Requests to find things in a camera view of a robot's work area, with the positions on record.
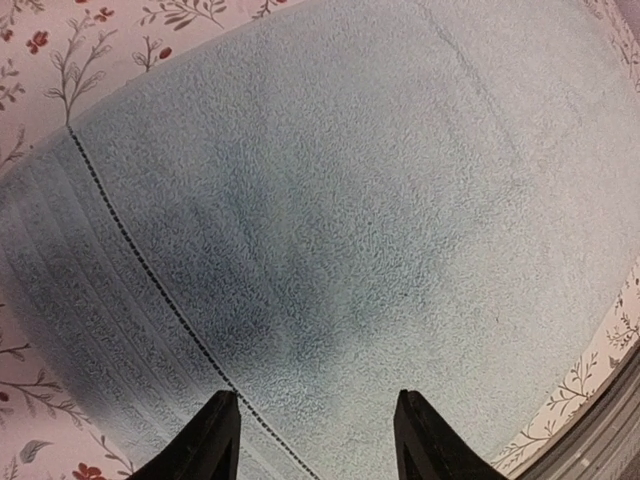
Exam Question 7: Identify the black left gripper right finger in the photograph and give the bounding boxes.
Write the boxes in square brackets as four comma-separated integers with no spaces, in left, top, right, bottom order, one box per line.
[393,390,505,480]

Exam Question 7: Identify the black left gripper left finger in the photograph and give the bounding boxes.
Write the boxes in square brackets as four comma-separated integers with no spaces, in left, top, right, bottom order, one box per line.
[130,390,241,480]

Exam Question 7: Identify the light blue towel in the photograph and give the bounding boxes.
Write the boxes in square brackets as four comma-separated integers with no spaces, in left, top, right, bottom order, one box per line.
[0,0,640,480]

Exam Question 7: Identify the floral patterned table mat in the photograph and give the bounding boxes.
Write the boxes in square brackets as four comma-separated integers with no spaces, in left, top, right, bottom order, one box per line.
[0,0,640,480]

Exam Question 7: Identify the aluminium front rail frame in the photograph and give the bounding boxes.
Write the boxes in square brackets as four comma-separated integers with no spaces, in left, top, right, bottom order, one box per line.
[516,346,639,479]

